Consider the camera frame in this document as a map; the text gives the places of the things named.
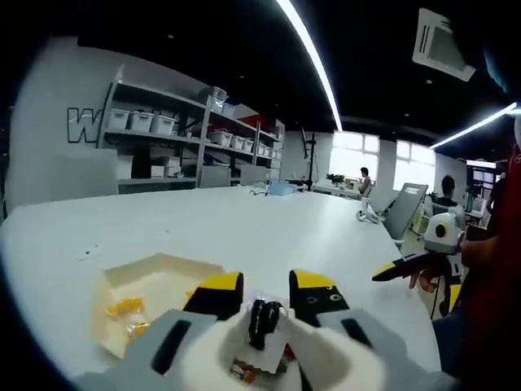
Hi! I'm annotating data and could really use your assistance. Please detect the ceiling light strip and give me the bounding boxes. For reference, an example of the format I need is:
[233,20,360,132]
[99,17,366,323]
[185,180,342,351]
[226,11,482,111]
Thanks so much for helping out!
[429,101,518,150]
[276,0,343,131]

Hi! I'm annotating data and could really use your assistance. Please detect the black snack food packet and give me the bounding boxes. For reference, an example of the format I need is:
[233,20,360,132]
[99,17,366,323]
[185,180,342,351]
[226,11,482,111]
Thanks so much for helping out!
[239,288,291,374]

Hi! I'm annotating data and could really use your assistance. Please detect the person's red shirt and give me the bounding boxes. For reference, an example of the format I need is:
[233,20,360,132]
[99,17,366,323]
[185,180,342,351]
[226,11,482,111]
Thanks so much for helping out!
[447,150,521,367]

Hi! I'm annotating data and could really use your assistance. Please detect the yellow snack food packet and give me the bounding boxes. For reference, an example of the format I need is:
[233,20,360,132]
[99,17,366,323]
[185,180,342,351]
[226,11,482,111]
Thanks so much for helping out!
[124,320,152,341]
[104,296,147,323]

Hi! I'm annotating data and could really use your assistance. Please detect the black tripod stand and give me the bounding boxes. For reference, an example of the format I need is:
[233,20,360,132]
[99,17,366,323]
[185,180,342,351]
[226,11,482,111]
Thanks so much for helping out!
[300,128,321,191]

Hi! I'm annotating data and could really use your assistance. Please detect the ceiling air conditioner vent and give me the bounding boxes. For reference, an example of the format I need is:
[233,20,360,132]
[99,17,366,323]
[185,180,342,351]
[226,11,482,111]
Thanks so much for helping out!
[411,7,477,81]

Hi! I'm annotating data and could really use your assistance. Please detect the white controller device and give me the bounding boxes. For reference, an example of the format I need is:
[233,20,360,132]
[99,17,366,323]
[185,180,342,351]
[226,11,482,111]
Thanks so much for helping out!
[356,197,382,224]

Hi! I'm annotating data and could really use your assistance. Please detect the golden brown cookie food packet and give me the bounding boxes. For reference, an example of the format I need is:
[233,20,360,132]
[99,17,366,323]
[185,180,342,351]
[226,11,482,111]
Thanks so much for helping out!
[230,357,264,383]

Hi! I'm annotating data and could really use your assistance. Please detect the stack of white boxes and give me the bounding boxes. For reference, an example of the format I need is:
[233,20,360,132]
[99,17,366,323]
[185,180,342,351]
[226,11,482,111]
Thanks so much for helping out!
[117,154,180,180]

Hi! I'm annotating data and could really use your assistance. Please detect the grey chair back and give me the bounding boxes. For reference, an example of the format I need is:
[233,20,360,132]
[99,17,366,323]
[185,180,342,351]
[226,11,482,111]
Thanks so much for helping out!
[199,165,234,188]
[239,164,268,187]

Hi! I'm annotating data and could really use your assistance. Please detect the bright desk monitor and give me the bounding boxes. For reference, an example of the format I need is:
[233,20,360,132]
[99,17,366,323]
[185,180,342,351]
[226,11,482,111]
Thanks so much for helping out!
[466,158,497,213]

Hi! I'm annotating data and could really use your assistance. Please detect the grey shelving unit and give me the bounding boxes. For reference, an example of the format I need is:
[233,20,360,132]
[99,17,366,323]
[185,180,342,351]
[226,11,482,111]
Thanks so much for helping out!
[103,64,286,192]

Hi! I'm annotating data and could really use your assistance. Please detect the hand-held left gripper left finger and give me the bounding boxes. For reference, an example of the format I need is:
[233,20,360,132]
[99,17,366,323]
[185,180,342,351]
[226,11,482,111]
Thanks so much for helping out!
[72,270,245,391]

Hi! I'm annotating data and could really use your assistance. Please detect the light blue bag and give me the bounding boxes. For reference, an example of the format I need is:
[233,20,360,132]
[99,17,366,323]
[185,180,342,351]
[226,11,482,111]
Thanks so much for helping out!
[266,181,295,197]

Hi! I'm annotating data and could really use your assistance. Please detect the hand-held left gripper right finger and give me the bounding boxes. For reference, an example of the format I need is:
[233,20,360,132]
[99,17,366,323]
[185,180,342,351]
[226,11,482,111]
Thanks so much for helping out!
[288,268,457,391]

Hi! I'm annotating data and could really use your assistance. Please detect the grey tilted board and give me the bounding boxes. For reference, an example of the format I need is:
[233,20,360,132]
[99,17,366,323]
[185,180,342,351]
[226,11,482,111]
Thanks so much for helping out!
[384,182,429,241]

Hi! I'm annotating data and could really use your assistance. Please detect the row of white storage bins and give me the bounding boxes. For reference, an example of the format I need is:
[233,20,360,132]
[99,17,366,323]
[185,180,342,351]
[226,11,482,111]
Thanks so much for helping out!
[107,87,282,160]

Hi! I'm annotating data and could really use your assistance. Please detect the person's blue jeans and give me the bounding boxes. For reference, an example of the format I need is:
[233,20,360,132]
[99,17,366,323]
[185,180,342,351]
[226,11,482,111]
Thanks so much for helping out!
[431,309,469,376]

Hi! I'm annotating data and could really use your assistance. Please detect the person's right hand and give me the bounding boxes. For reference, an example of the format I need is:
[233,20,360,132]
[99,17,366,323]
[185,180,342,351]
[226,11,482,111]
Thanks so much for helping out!
[408,242,490,293]

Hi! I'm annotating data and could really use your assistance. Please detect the black bag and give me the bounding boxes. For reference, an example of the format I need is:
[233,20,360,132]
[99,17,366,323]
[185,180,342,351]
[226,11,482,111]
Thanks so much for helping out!
[132,156,151,180]

